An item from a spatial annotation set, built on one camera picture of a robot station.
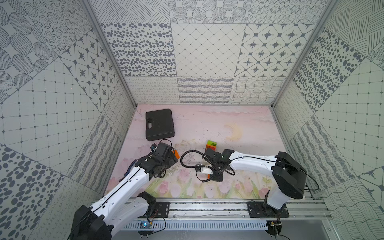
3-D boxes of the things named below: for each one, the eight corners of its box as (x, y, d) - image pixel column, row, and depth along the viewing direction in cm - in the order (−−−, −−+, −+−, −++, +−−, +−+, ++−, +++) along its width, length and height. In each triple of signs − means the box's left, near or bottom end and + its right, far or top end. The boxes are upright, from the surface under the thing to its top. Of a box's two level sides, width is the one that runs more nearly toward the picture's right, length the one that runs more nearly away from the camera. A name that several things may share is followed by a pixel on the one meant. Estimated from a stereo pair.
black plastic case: (147, 143, 101) (145, 138, 96) (147, 115, 117) (145, 110, 112) (176, 137, 103) (175, 132, 99) (172, 111, 119) (171, 106, 115)
